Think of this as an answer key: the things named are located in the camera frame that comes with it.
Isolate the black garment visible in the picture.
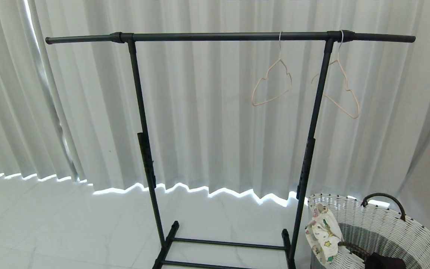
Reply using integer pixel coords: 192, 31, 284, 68
364, 253, 408, 269

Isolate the black clothes rack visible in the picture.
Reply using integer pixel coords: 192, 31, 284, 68
45, 30, 416, 269

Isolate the white laundry basket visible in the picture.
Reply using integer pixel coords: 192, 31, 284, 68
308, 193, 430, 269

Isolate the white curtain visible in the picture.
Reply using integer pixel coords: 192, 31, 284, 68
0, 0, 430, 208

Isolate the cream printed garment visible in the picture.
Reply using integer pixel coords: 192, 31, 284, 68
305, 203, 343, 266

